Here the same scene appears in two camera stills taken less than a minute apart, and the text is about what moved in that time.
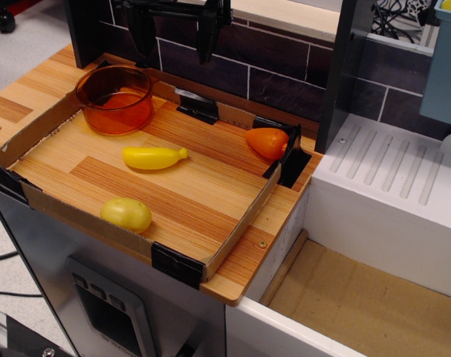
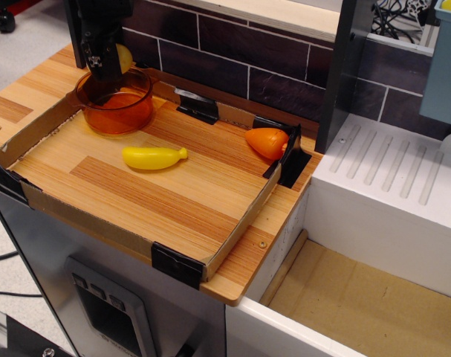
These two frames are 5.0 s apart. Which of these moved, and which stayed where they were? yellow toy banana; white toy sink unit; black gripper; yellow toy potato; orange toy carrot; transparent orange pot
Moved: yellow toy potato; black gripper
Stayed: white toy sink unit; orange toy carrot; yellow toy banana; transparent orange pot
